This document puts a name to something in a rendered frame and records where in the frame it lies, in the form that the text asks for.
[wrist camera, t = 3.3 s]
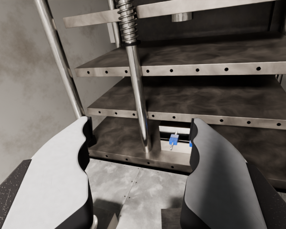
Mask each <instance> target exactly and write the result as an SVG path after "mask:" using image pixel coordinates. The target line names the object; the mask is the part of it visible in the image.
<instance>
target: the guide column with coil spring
mask: <svg viewBox="0 0 286 229"><path fill-rule="evenodd" d="M128 1H131V0H118V4H121V3H124V2H128ZM130 7H132V3H131V4H127V5H123V6H120V7H119V10H124V9H127V8H130ZM132 13H133V10H128V11H125V12H122V13H120V16H124V15H129V14H132ZM133 19H134V15H133V16H130V17H127V18H123V19H121V22H125V21H129V20H133ZM132 25H135V22H131V23H127V24H124V25H122V28H125V27H129V26H132ZM135 30H136V29H135V27H134V28H131V29H128V30H123V33H124V34H125V33H129V32H132V31H135ZM135 36H136V33H134V34H131V35H126V36H124V39H128V38H132V37H135ZM136 41H137V38H136V39H133V40H128V41H125V43H132V42H136ZM126 51H127V57H128V65H129V70H130V76H131V81H132V87H133V95H134V100H135V105H136V111H137V117H138V124H139V130H140V135H141V141H142V147H143V151H144V152H150V151H151V150H152V146H151V139H150V132H149V125H148V116H147V109H146V102H145V95H144V88H143V79H142V72H141V65H140V58H139V51H138V45H134V46H126Z"/></svg>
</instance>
